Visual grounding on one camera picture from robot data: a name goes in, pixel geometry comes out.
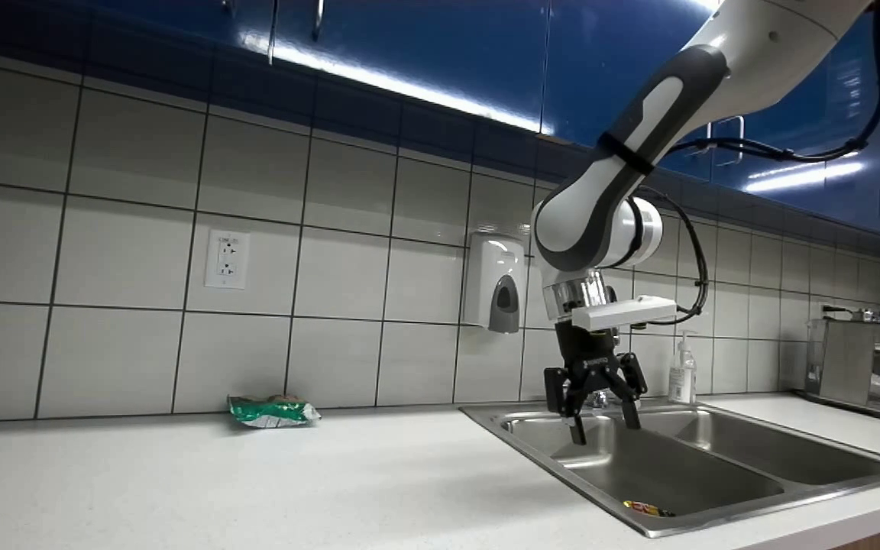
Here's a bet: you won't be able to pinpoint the silver countertop appliance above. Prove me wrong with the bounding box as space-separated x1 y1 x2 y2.
801 304 880 432

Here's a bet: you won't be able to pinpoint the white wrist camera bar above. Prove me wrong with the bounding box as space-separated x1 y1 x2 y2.
568 294 680 337

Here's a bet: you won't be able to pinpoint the blue wall cabinets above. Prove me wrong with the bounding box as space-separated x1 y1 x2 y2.
0 0 880 264

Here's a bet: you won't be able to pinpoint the white wall soap dispenser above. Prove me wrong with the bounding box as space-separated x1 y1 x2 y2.
458 228 531 337

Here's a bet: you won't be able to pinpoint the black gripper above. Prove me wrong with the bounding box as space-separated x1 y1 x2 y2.
541 321 655 450

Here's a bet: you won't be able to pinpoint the clear spray bottle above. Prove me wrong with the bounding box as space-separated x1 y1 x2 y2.
667 330 701 406

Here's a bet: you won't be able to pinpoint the white wall outlet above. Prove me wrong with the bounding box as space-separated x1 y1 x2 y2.
206 227 253 294

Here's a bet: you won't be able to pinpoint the stainless steel double sink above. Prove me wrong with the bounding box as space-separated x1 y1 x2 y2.
461 397 880 542

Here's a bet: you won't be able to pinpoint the green crisps packet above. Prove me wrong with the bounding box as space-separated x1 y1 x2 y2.
224 392 324 435

